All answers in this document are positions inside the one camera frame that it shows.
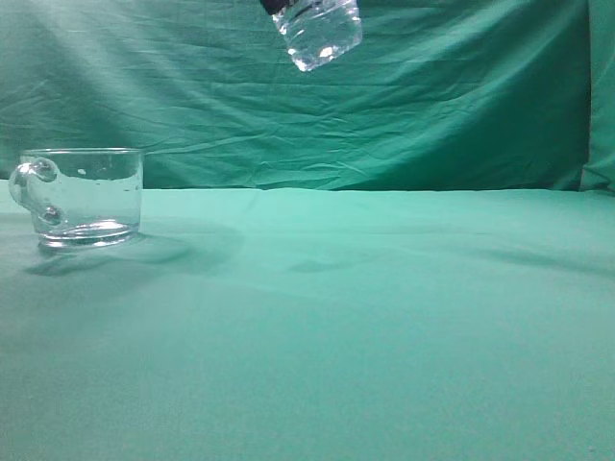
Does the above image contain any clear glass mug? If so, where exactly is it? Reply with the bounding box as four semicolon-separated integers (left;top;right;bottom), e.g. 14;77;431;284
8;147;143;250

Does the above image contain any clear plastic water bottle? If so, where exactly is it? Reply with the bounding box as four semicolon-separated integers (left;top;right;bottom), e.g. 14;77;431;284
271;0;363;72

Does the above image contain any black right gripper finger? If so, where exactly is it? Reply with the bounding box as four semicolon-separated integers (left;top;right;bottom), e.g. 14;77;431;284
260;0;291;14

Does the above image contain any green backdrop cloth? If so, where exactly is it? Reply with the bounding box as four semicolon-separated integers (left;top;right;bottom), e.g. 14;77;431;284
1;1;614;190

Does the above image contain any green table cloth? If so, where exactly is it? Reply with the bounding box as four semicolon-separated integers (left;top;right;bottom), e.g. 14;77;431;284
1;189;614;460

